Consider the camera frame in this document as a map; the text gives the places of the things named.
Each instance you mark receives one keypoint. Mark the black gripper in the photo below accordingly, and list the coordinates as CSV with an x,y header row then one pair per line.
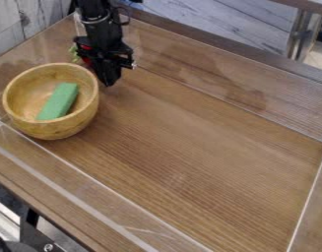
x,y
107,60

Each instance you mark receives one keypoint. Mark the red fruit with green leaf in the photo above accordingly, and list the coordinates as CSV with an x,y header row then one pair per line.
x,y
76,57

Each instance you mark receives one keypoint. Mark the wooden bowl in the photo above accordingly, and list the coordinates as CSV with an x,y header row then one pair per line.
x,y
28,91

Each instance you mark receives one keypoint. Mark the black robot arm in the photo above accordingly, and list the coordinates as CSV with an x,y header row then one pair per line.
x,y
100,46

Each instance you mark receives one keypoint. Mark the green rectangular block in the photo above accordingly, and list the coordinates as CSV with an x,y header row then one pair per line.
x,y
59,102

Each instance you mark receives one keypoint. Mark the metal table leg background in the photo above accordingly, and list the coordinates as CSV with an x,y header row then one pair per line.
x,y
302,35

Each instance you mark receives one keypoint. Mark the clear acrylic tray wall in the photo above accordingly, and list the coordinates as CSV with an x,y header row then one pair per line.
x,y
95,214

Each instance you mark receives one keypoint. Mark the black table leg bracket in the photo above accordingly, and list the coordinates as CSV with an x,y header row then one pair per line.
x,y
32,237

